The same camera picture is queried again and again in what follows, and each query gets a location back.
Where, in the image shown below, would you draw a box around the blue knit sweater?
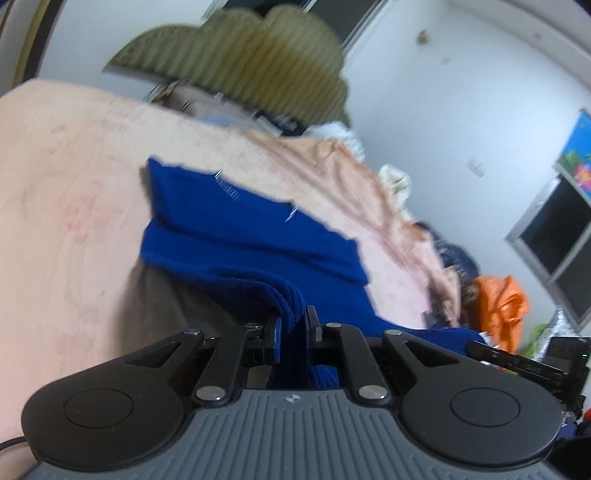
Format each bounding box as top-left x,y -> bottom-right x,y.
140,157 -> 486,391

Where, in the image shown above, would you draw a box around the dark patterned clothes pile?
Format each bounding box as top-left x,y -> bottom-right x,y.
415,221 -> 480,309

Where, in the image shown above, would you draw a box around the orange garment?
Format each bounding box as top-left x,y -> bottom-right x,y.
470,275 -> 530,354

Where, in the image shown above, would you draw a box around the dark framed window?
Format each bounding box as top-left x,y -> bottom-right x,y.
507,173 -> 590,331

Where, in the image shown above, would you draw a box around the cream crumpled cloth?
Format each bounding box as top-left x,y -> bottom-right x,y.
379,164 -> 412,210

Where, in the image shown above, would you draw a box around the white crumpled duvet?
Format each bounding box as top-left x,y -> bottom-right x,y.
304,121 -> 366,162

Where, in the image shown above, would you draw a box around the pink floral bed sheet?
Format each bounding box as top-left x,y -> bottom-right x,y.
1,80 -> 460,438

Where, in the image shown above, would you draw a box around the brown patterned pillow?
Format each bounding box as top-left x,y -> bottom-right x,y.
147,81 -> 256,129

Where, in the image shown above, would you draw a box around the olive green padded headboard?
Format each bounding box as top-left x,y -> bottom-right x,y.
107,5 -> 349,126

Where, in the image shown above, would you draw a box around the colourful wall poster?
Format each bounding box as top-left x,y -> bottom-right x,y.
554,109 -> 591,204

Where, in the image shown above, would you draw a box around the white wall switch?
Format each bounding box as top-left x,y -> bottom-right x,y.
467,158 -> 486,178

